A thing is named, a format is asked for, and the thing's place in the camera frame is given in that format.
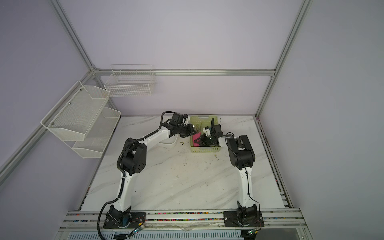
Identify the green perforated plastic basket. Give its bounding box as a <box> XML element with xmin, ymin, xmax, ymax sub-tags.
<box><xmin>190</xmin><ymin>115</ymin><xmax>221</xmax><ymax>153</ymax></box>

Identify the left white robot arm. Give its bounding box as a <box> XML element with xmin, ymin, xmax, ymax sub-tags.
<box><xmin>104</xmin><ymin>111</ymin><xmax>197</xmax><ymax>228</ymax></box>

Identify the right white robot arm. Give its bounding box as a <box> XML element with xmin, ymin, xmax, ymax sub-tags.
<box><xmin>195</xmin><ymin>124</ymin><xmax>264</xmax><ymax>228</ymax></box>

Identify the white plastic tray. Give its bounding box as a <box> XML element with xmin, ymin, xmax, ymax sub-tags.
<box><xmin>158</xmin><ymin>136</ymin><xmax>178</xmax><ymax>148</ymax></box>

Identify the white mesh lower shelf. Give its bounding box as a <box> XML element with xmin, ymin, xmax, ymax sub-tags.
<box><xmin>63</xmin><ymin>108</ymin><xmax>121</xmax><ymax>159</ymax></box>

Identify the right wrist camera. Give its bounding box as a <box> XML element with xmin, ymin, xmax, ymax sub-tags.
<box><xmin>203</xmin><ymin>127</ymin><xmax>211</xmax><ymax>137</ymax></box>

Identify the white wire wall basket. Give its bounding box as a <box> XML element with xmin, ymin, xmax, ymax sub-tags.
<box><xmin>104</xmin><ymin>65</ymin><xmax>156</xmax><ymax>97</ymax></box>

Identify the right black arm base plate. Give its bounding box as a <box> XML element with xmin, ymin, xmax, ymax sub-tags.
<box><xmin>223</xmin><ymin>211</ymin><xmax>265</xmax><ymax>228</ymax></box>

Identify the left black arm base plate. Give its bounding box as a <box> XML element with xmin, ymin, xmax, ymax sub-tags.
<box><xmin>103</xmin><ymin>212</ymin><xmax>147</xmax><ymax>229</ymax></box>

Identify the aluminium front rail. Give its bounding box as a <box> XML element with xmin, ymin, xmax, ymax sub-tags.
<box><xmin>59</xmin><ymin>208</ymin><xmax>308</xmax><ymax>232</ymax></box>

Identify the aluminium frame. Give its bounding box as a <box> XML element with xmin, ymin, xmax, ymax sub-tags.
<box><xmin>1</xmin><ymin>1</ymin><xmax>313</xmax><ymax>188</ymax></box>

